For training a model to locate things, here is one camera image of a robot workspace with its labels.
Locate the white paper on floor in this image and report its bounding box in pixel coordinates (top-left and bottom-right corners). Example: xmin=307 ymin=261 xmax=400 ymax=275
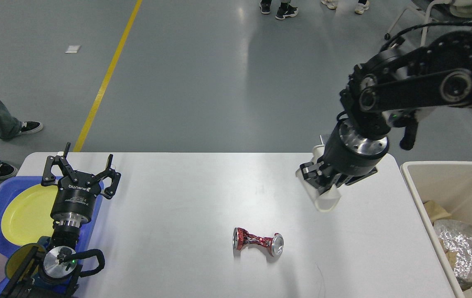
xmin=65 ymin=45 xmax=81 ymax=53

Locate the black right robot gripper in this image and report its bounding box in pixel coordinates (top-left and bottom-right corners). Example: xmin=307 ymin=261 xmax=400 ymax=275
xmin=300 ymin=122 xmax=389 ymax=195

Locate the crushed red can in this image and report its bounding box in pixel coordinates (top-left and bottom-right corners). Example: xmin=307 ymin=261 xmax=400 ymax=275
xmin=232 ymin=228 xmax=284 ymax=258

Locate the white office chair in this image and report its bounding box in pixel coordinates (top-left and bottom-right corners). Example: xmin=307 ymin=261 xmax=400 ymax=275
xmin=384 ymin=0 xmax=472 ymax=40

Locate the yellow plastic plate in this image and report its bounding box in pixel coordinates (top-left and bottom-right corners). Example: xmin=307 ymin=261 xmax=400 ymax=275
xmin=1 ymin=185 xmax=58 ymax=246

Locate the dark blue HOME mug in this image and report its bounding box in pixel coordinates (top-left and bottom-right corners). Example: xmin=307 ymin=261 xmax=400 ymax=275
xmin=5 ymin=236 xmax=51 ymax=290

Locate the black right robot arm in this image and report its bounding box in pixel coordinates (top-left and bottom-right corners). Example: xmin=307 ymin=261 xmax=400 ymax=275
xmin=296 ymin=22 xmax=472 ymax=196

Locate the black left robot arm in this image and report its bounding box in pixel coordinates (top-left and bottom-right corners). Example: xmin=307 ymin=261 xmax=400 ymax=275
xmin=0 ymin=143 xmax=122 ymax=298

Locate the left floor socket plate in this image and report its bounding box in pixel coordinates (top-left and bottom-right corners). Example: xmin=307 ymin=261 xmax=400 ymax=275
xmin=320 ymin=134 xmax=331 ymax=147

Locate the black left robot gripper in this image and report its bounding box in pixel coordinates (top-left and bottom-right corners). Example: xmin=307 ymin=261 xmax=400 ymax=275
xmin=41 ymin=142 xmax=122 ymax=228

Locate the beige plastic bin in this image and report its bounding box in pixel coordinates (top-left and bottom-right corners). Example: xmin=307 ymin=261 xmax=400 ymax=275
xmin=400 ymin=161 xmax=472 ymax=298

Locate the person at right edge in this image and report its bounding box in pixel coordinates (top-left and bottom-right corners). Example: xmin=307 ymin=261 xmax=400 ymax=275
xmin=320 ymin=0 xmax=371 ymax=15

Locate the foil tray with paper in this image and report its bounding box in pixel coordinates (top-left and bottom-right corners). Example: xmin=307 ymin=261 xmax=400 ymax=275
xmin=433 ymin=219 xmax=472 ymax=291

